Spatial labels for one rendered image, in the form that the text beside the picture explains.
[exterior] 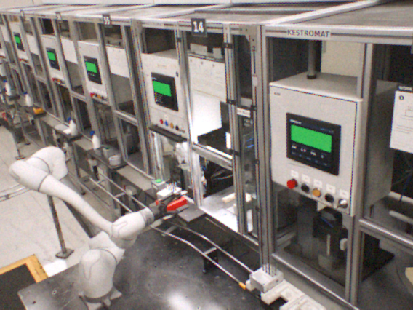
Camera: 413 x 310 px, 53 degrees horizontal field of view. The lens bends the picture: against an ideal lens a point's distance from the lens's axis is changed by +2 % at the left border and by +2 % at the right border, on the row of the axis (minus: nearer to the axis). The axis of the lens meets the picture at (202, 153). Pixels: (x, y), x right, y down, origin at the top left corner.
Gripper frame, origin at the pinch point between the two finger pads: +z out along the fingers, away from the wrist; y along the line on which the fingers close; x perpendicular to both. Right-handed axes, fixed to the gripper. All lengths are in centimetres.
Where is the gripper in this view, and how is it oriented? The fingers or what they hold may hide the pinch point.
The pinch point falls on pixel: (182, 201)
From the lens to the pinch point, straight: 223.4
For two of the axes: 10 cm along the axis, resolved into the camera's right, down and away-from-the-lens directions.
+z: 8.0, -3.1, 5.2
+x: -5.9, -2.7, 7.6
